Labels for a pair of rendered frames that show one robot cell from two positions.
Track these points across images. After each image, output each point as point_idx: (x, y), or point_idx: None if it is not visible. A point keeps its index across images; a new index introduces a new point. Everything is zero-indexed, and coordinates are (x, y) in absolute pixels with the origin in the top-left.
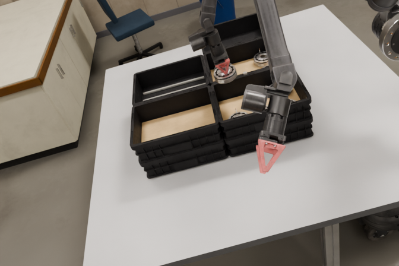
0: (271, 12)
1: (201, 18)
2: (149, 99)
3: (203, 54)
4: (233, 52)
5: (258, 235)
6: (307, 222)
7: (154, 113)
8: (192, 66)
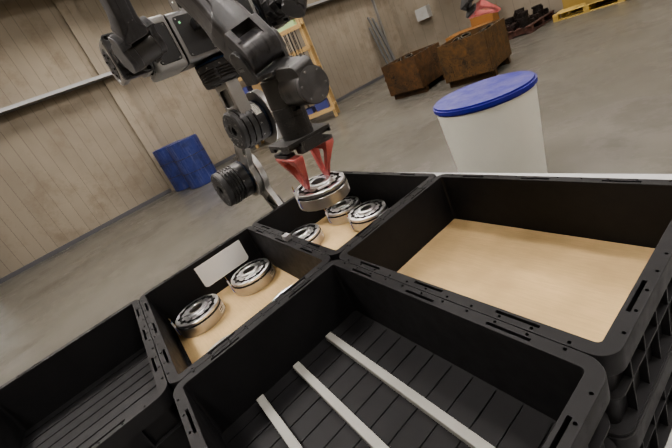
0: None
1: (265, 23)
2: (496, 328)
3: (166, 403)
4: (172, 348)
5: (535, 175)
6: (477, 174)
7: None
8: (215, 438)
